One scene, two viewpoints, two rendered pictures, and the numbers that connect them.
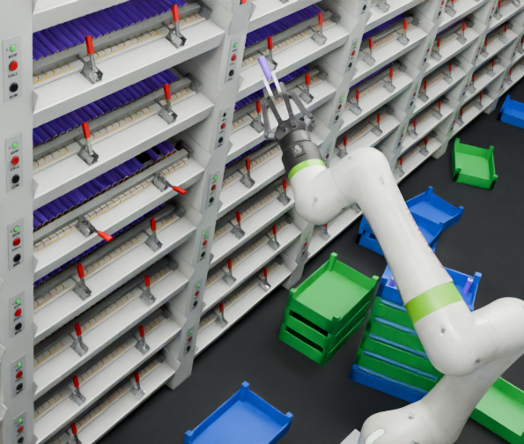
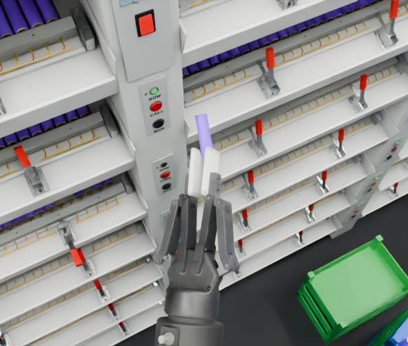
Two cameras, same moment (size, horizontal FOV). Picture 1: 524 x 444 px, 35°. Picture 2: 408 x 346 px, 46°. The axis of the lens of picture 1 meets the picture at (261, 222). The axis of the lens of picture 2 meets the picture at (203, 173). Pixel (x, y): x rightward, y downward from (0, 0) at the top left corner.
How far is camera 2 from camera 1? 1.60 m
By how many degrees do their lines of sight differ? 32
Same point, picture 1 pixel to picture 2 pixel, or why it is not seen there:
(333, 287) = (365, 271)
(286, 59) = (308, 74)
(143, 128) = not seen: outside the picture
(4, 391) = not seen: outside the picture
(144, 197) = (36, 252)
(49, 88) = not seen: outside the picture
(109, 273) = (18, 301)
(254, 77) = (232, 108)
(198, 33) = (55, 82)
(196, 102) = (105, 154)
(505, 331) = not seen: outside the picture
